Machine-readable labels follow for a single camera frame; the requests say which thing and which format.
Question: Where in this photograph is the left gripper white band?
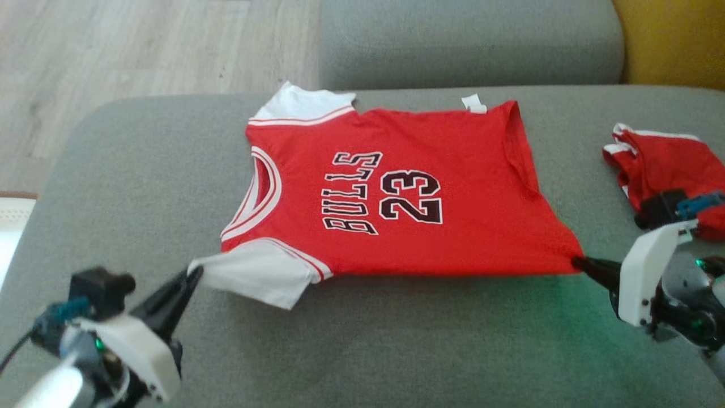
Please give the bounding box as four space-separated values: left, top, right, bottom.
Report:
78 265 204 404

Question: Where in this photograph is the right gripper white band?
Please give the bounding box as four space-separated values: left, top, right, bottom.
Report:
571 219 701 329

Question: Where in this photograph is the red shorts white trim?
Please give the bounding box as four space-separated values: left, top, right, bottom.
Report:
602 122 725 243

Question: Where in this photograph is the red Bulls 23 jersey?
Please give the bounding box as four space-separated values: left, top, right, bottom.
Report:
188 80 585 311

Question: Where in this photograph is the white rug edge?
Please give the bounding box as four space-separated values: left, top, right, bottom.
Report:
0 192 38 291

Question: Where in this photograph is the large grey sofa seat cushion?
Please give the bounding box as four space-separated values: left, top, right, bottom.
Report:
0 84 725 408

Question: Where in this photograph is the yellow cushion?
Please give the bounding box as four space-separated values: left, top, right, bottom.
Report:
611 0 725 92

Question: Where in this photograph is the small grey sofa cushion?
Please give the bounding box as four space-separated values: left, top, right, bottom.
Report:
317 0 625 92

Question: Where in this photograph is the left arm cable teal plug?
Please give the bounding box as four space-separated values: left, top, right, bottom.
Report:
0 297 92 375

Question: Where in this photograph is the arm cable teal plug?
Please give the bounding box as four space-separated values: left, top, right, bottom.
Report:
0 297 92 375
675 191 725 222

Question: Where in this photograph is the right arm cable teal plug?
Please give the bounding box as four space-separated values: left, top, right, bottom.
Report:
675 191 725 222

